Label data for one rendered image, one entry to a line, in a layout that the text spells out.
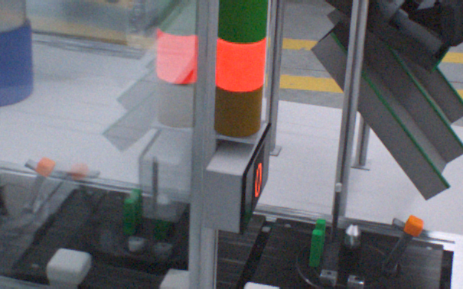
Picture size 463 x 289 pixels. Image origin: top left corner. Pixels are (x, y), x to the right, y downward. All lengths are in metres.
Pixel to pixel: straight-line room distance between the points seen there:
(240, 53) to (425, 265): 0.51
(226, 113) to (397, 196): 0.79
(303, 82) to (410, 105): 2.74
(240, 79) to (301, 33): 3.87
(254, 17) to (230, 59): 0.05
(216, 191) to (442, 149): 0.65
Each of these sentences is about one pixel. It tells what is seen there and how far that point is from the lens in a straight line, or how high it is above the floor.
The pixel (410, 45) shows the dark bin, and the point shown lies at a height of 1.22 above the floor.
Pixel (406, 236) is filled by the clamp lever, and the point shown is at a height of 1.05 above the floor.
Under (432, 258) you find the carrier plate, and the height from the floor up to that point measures 0.97.
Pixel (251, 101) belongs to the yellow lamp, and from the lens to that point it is 0.99.
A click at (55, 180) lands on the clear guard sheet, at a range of 0.64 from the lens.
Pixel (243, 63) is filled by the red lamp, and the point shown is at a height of 1.34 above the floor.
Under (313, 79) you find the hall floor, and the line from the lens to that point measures 4.34.
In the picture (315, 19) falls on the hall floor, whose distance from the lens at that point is 5.04.
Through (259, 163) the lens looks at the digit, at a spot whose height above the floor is 1.22.
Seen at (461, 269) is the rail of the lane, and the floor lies 0.96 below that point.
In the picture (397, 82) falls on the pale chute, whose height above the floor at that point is 1.11.
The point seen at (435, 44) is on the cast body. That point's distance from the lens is 1.41.
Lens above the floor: 1.71
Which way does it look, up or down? 28 degrees down
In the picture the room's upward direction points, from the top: 3 degrees clockwise
